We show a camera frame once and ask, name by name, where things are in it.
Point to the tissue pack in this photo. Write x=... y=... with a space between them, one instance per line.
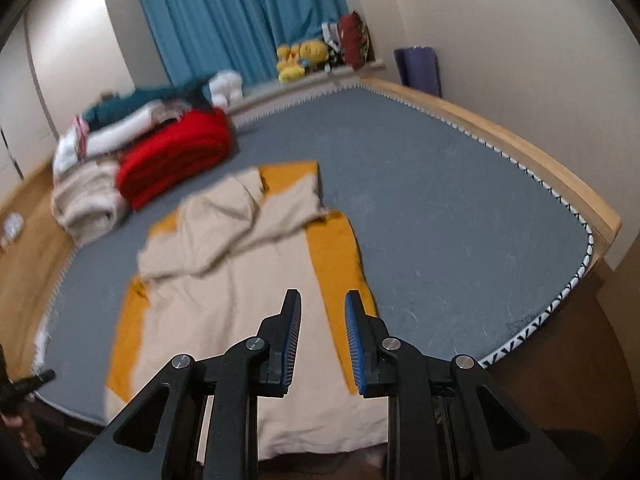
x=12 y=226

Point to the white wardrobe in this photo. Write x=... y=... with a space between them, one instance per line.
x=65 y=60

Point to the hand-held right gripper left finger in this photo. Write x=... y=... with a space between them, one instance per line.
x=292 y=340

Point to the red folded blanket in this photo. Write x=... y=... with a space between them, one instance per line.
x=180 y=155

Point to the blue curtain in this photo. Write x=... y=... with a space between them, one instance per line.
x=235 y=15

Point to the grey quilted mattress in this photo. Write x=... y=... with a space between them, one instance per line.
x=450 y=210

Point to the fluffy white folded blanket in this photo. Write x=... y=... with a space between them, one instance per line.
x=90 y=217

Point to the dark red cushion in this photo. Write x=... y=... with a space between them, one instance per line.
x=354 y=40

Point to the yellow bear plush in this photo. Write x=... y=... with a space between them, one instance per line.
x=315 y=54

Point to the black and white plush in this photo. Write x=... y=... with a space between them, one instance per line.
x=331 y=42

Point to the white plush toy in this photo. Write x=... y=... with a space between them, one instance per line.
x=226 y=89

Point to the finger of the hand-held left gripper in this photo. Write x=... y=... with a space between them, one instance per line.
x=35 y=382

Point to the yellow duck plush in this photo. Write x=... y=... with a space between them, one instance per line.
x=291 y=65

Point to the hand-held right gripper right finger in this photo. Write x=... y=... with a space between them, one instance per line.
x=355 y=345

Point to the beige and yellow hooded jacket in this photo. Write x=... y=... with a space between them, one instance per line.
x=225 y=310

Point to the white folded quilt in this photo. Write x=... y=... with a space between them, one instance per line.
x=125 y=127

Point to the pink and white cloth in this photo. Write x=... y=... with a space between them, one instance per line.
x=72 y=142

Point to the person's left hand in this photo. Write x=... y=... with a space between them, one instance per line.
x=27 y=435

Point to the white window sill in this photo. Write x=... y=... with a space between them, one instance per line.
x=280 y=90

